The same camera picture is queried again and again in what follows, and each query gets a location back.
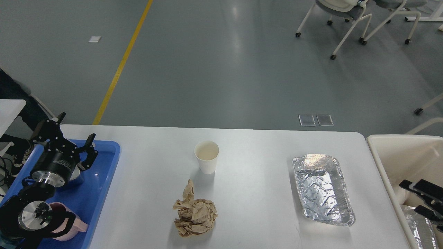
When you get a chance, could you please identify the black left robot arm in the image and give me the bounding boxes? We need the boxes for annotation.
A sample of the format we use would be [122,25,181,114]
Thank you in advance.
[1,112,98,249]

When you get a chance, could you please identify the floor outlet cover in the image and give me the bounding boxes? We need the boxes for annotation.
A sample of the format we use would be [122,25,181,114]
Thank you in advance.
[316,114,334,126]
[299,114,316,127]

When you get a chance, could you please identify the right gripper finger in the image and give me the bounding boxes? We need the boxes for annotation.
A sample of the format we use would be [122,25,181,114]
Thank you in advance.
[412,179,443,201]
[400,180,420,194]

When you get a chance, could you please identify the floor outlet cover right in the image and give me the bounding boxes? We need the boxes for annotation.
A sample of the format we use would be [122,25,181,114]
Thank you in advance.
[316,114,334,126]

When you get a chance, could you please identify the blue plastic tray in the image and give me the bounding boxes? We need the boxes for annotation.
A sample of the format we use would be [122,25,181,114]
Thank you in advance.
[0,140,121,249]

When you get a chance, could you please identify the crumpled brown paper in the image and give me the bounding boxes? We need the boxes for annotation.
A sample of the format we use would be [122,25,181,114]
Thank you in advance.
[173,179,218,238]

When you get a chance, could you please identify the white office chair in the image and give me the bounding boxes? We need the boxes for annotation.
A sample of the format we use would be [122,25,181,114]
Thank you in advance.
[359,0,427,45]
[295,0,372,60]

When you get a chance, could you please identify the beige plastic bin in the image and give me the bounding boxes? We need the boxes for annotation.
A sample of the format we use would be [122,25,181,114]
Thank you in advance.
[367,135,443,249]

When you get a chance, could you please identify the white chair leg right edge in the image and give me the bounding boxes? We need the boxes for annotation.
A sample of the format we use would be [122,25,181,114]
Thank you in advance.
[413,93,443,116]

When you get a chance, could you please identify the stainless steel rectangular pan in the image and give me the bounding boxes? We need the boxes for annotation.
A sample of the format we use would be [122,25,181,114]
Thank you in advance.
[67,146,84,187]

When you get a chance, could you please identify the foil tray in bin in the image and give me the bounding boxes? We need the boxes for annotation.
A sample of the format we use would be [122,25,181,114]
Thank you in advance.
[401,205,439,249]

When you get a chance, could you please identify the pink plastic mug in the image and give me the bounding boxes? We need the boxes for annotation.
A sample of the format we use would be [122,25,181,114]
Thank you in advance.
[48,202,89,241]

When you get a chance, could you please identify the white side table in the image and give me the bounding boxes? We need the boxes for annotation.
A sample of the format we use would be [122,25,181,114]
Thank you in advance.
[0,100,56,139]

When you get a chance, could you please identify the white paper cup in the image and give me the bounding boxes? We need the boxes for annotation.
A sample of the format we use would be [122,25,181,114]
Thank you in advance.
[194,140,220,175]

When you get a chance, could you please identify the floor outlet cover left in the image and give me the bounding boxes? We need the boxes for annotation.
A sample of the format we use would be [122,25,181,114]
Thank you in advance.
[299,114,316,127]

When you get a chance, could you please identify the white office chair left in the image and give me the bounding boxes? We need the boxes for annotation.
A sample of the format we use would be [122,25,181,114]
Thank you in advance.
[295,0,372,60]

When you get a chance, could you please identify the white office chair right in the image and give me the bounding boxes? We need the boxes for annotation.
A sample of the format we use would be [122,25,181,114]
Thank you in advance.
[359,0,427,45]

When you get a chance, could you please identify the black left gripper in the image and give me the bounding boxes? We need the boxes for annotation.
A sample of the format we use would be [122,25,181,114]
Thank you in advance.
[29,112,99,188]

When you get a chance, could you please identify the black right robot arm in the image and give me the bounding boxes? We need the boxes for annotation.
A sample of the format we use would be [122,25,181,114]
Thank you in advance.
[399,179,443,233]

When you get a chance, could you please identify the person in beige sweater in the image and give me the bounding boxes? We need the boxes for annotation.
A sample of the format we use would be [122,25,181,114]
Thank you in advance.
[0,69,52,177]

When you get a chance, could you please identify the aluminium foil tray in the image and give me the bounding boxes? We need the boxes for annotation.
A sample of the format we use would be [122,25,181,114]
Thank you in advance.
[292,154,355,227]

